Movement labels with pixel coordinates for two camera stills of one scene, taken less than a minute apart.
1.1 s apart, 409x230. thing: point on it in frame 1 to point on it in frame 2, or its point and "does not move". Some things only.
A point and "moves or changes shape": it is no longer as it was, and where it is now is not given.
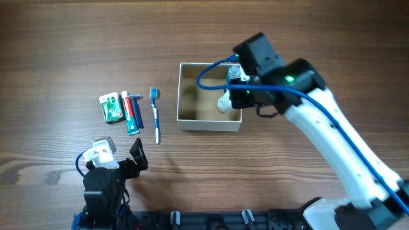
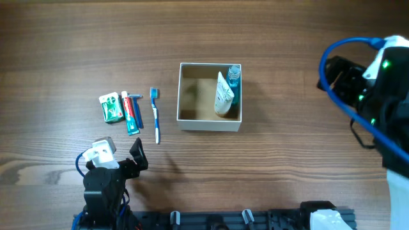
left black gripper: [128, 165] does not move
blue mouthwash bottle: [234, 72] does not move
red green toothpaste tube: [130, 110] does not move
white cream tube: [224, 103] moves or changes shape
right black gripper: [236, 98] to [336, 74]
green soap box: [112, 107] does not move
